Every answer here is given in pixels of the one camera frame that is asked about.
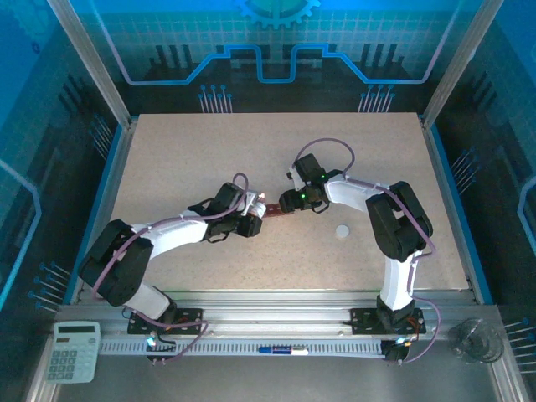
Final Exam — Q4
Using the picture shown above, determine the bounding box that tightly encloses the dark red pill organizer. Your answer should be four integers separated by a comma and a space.
264, 203, 294, 219

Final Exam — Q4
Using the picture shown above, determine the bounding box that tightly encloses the aluminium base beam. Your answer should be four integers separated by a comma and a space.
58, 291, 502, 341

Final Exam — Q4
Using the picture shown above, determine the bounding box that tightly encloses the blue white marker pen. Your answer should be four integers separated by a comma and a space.
257, 345, 310, 356

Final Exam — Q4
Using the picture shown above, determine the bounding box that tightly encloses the black connector box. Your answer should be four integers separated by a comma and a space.
383, 338, 410, 363

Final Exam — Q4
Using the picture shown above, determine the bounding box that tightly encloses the white desk calculator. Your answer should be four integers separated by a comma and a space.
44, 321, 102, 384

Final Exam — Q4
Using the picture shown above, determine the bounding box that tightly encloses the clear glass beaker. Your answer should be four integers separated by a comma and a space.
447, 317, 506, 364

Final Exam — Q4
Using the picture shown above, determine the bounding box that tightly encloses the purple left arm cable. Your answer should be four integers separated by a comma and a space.
90, 172, 251, 365

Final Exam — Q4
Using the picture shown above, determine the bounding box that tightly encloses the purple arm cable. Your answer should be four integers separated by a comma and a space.
90, 172, 251, 365
292, 137, 441, 364

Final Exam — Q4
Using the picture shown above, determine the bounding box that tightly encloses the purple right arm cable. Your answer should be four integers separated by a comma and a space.
292, 137, 441, 364

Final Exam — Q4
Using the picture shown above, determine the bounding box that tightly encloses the aluminium blue side rail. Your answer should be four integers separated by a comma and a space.
62, 116, 137, 306
420, 115, 494, 306

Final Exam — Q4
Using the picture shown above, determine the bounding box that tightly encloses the slotted white cable duct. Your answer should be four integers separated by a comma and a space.
99, 338, 384, 357

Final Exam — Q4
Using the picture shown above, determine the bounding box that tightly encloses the aluminium frame post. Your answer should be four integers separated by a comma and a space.
421, 0, 506, 129
46, 0, 134, 129

